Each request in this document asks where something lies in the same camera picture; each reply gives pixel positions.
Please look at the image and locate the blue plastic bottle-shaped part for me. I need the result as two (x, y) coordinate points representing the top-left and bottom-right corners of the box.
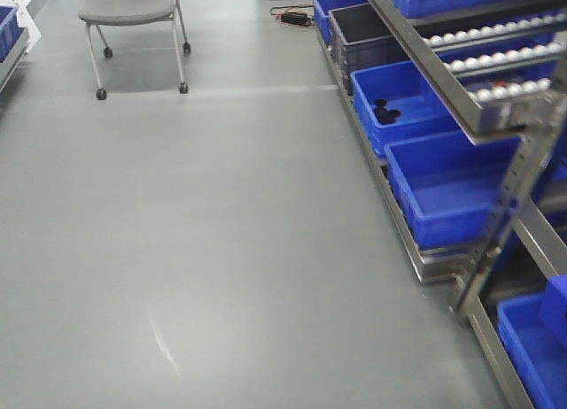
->
(540, 275), (566, 343)

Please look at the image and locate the blue bin with black discs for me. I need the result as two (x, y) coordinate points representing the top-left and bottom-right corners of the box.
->
(351, 61), (458, 158)

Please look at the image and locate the blue plastic bin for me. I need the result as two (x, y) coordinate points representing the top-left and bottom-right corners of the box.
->
(384, 130), (520, 251)
(312, 0), (368, 45)

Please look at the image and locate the dark navy plastic bin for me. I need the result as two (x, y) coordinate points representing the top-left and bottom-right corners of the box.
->
(330, 4), (408, 95)

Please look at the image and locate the orange black power strip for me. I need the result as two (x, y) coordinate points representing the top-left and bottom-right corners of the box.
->
(269, 4), (315, 28)

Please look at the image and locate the grey roller flow rack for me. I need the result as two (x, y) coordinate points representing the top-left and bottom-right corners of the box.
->
(319, 0), (566, 408)

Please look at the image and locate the grey rolling chair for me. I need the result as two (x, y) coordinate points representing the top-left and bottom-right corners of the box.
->
(78, 0), (191, 101)

